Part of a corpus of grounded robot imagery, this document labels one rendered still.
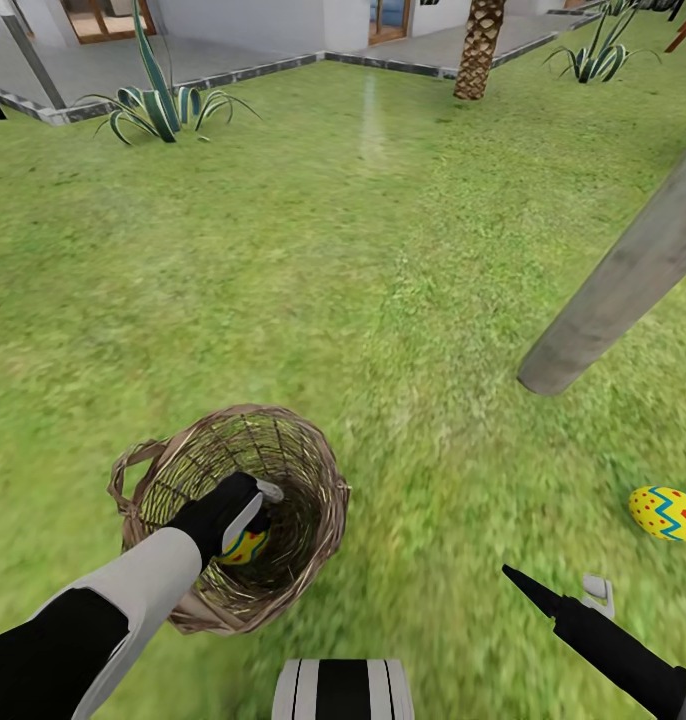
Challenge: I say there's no easter egg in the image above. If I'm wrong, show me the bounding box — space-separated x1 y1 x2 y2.
629 486 686 541
211 525 274 567

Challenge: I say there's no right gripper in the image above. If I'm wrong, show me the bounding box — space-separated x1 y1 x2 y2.
502 565 646 690

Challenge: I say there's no robot trunk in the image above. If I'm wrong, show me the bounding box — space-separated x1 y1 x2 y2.
271 659 415 720

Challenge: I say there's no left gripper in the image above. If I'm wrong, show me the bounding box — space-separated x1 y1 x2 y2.
245 505 274 535

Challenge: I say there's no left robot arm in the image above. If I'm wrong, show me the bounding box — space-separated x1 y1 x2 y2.
0 473 286 720

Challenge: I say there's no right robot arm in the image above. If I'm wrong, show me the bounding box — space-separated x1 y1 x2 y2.
502 565 686 720

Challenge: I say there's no wicker basket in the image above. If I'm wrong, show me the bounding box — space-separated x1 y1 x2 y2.
106 403 351 637

